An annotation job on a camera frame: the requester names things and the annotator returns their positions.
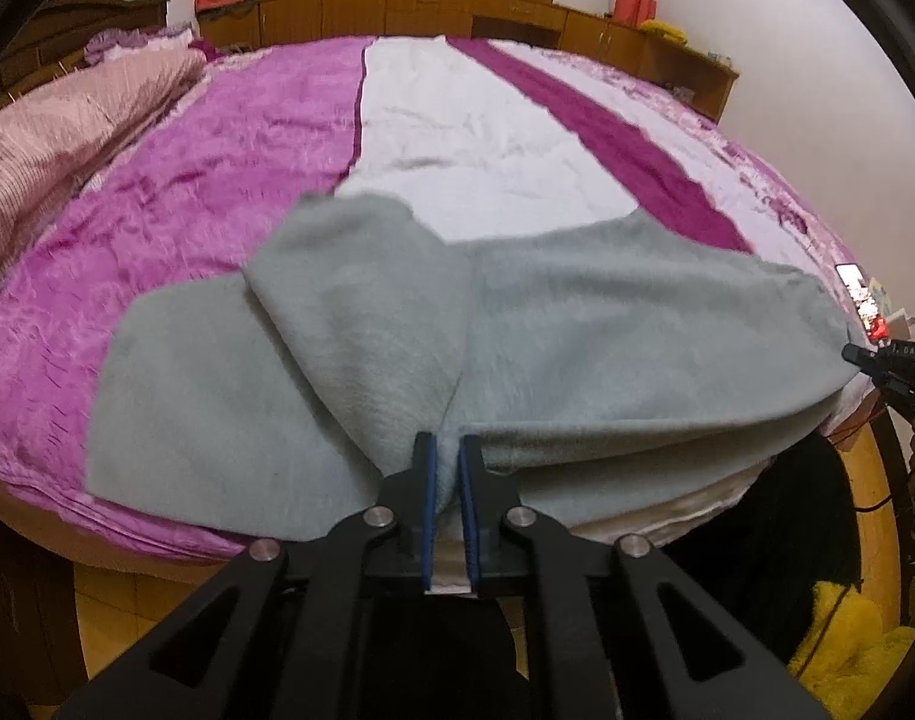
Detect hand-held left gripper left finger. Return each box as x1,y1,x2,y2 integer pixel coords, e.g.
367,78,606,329
52,431,437,720

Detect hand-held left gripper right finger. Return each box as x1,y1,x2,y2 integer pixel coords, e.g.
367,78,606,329
457,433,833,720

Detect grey fleece pants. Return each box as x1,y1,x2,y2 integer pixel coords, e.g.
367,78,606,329
86,191,852,545

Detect person's dark clothing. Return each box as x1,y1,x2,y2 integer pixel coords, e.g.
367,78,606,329
363,435,865,720

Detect yellow plush slipper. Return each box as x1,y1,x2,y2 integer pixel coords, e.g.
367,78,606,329
785,580,915,707

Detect purple and white blanket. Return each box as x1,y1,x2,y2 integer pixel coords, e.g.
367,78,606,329
0,34,882,563

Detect dark wooden footboard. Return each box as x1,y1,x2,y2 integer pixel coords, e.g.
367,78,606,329
0,499,92,702

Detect pink checked pillow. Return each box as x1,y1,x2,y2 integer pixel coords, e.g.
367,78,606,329
0,45,207,308

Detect purple ruffled pillow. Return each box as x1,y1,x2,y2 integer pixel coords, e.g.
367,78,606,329
84,25,220,67

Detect dark wooden headboard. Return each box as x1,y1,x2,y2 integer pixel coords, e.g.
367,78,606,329
0,0,171,95

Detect wooden wall cabinet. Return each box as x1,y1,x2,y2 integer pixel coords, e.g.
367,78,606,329
198,0,739,122

